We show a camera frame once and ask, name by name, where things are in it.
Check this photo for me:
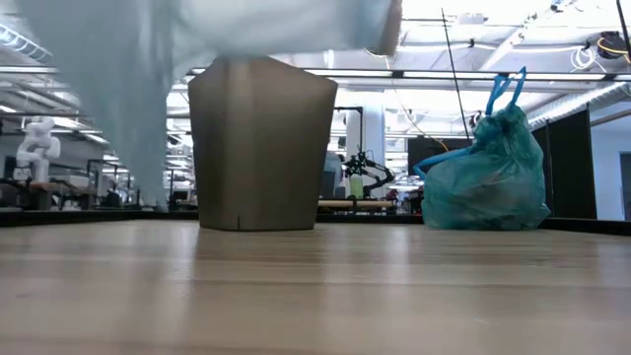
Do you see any black metal table frame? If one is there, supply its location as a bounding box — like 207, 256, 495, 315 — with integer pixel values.
0, 209, 631, 237

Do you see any wooden background table top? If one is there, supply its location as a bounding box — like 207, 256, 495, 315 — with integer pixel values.
317, 199, 395, 209

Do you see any thin black pole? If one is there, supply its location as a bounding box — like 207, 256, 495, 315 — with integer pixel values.
440, 8, 472, 142

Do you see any gray trash bin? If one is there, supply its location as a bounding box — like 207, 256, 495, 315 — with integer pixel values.
187, 55, 339, 232

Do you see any light blue trash bag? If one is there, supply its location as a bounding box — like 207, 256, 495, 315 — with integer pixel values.
14, 0, 403, 211

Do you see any wooden background workbench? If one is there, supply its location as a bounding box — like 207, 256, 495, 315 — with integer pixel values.
0, 180, 96, 211

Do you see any teal trash bag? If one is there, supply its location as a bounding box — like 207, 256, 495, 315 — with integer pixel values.
412, 66, 552, 232

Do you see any long ceiling light strip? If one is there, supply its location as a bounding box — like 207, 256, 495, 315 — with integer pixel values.
186, 66, 631, 83

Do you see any silver ventilation duct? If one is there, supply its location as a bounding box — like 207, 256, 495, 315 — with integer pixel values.
522, 81, 631, 132

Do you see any black partition wall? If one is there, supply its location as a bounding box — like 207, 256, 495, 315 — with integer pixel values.
529, 108, 597, 221

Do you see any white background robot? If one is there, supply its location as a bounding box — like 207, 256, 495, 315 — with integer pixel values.
13, 115, 62, 184

